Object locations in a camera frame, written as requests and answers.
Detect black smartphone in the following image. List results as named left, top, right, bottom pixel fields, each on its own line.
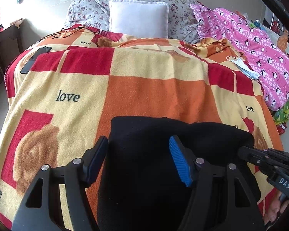
left=20, top=46, right=52, bottom=74

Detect person's right hand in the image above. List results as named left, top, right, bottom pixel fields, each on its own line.
left=263, top=192, right=289, bottom=226

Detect black pants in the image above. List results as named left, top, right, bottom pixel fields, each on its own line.
left=95, top=116, right=260, bottom=231

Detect green printed cloth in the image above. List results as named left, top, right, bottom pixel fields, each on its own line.
left=273, top=101, right=289, bottom=126

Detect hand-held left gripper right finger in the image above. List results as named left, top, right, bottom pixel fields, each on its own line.
left=169, top=135, right=265, bottom=231

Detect pink penguin print quilt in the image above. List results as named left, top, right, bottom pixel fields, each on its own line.
left=189, top=3, right=289, bottom=111

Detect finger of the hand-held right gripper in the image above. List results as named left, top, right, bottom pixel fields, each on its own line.
left=237, top=146, right=283, bottom=174

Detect dark wooden desk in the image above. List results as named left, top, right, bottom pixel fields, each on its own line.
left=0, top=24, right=23, bottom=112

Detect orange red yellow printed blanket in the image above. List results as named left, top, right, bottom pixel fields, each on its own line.
left=0, top=24, right=285, bottom=231

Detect black cable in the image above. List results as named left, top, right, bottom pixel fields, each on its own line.
left=36, top=26, right=104, bottom=44

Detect orange figure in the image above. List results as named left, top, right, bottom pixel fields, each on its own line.
left=277, top=30, right=289, bottom=51

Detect small floral pillow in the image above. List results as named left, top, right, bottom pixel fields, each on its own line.
left=64, top=0, right=111, bottom=33

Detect blue face mask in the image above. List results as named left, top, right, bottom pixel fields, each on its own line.
left=226, top=55, right=261, bottom=80

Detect cardboard box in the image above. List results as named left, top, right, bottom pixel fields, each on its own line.
left=10, top=18, right=24, bottom=28

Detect white pillow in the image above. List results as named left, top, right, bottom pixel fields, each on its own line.
left=108, top=0, right=169, bottom=39

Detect metal wire rack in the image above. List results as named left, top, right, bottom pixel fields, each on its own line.
left=270, top=12, right=288, bottom=33

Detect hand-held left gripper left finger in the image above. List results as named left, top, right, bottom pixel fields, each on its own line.
left=12, top=135, right=109, bottom=231

